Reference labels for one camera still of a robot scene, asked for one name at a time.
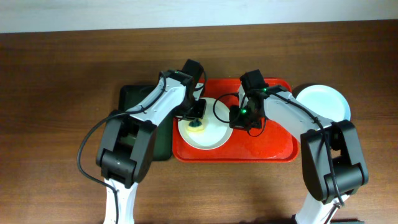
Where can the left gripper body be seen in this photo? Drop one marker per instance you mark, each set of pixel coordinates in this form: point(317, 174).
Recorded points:
point(196, 109)

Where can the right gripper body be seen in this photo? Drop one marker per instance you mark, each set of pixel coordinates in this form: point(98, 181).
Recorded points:
point(244, 117)

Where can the green yellow sponge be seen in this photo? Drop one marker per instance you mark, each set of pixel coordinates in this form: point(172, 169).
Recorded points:
point(195, 126)

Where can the white plate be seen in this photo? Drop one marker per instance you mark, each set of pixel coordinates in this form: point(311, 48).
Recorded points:
point(214, 135)

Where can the light blue plate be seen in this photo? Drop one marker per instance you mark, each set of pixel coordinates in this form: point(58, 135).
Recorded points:
point(325, 101)

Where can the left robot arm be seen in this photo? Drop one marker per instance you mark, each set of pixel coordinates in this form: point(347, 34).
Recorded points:
point(127, 146)

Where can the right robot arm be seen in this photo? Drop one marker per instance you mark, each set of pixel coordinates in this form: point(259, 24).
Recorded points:
point(333, 164)

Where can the red tray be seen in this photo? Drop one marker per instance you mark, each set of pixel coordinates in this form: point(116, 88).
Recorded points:
point(275, 144)

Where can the dark green tray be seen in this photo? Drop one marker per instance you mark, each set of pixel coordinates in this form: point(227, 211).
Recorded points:
point(131, 95)

